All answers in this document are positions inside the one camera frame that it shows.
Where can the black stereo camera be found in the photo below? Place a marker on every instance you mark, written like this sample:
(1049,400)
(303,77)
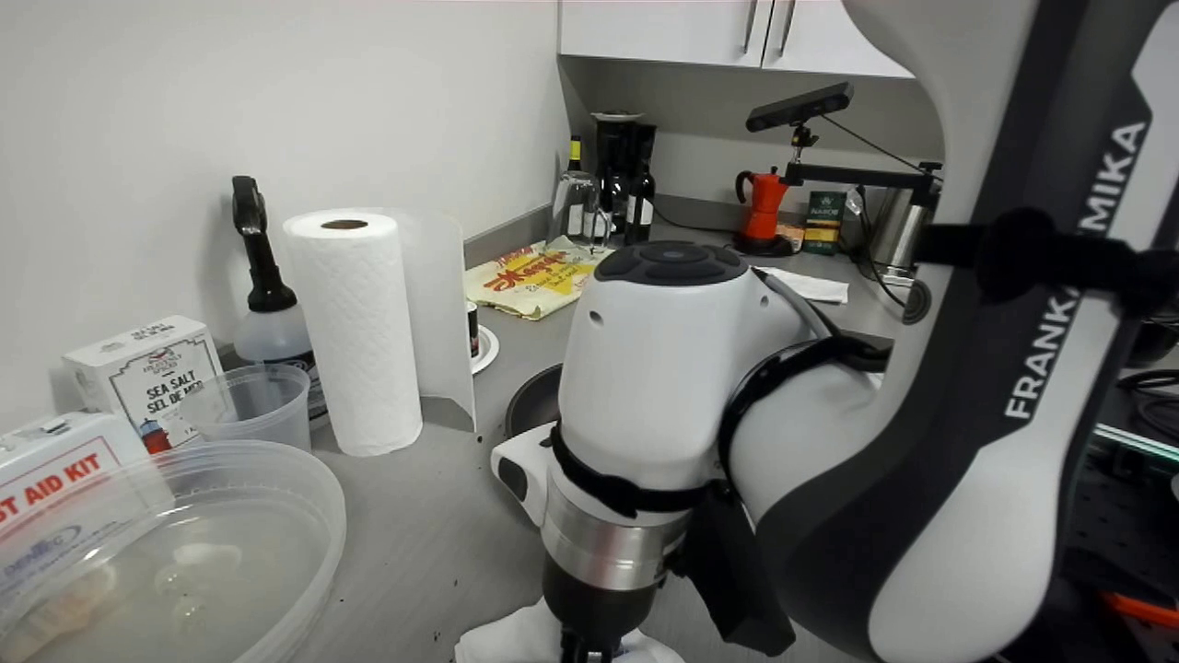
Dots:
(797,107)

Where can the black coffee maker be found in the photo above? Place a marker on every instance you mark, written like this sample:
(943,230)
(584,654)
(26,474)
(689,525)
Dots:
(620,160)

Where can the red moka pot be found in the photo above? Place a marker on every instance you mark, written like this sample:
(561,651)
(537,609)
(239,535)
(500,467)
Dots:
(759,208)

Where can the small condiment bottle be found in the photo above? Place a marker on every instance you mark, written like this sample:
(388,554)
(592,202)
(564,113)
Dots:
(572,196)

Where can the white sea salt box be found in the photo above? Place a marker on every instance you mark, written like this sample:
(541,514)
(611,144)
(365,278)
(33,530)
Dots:
(150,380)

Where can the white paper towel roll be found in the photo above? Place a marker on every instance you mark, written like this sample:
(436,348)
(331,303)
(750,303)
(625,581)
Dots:
(354,333)

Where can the white first aid kit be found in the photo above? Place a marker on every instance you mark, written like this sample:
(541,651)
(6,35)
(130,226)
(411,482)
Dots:
(61,482)

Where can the white round plate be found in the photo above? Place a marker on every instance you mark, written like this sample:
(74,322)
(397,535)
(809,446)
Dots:
(486,353)

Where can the black robot mount table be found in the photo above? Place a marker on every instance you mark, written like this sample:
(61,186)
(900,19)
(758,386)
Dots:
(1143,530)

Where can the stainless steel kettle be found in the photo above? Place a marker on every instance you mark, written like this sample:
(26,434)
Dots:
(895,235)

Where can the white wall cabinet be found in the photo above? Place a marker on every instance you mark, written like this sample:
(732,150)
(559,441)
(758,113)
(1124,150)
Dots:
(663,25)

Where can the spray bottle with black nozzle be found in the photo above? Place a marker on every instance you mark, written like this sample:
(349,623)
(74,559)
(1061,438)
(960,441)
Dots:
(250,244)

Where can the yellow printed plastic bag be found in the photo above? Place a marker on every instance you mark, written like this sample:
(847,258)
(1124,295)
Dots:
(528,278)

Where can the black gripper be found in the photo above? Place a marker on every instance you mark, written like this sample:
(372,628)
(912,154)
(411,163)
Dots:
(600,612)

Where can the small clear plastic container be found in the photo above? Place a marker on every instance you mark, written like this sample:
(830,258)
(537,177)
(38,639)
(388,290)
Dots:
(270,412)

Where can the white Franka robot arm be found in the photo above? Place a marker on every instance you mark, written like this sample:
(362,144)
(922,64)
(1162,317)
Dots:
(663,355)

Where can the green box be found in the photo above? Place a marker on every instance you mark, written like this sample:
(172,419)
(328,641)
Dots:
(830,222)

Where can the large clear plastic bowl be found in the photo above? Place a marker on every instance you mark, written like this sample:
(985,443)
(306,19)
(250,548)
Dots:
(244,564)

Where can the white folded cloth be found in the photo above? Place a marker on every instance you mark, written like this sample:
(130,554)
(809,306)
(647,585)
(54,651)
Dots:
(815,290)

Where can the white blue striped dish cloth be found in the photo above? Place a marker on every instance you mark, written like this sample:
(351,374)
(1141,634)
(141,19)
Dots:
(502,639)

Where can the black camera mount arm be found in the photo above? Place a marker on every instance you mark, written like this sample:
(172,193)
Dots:
(858,175)

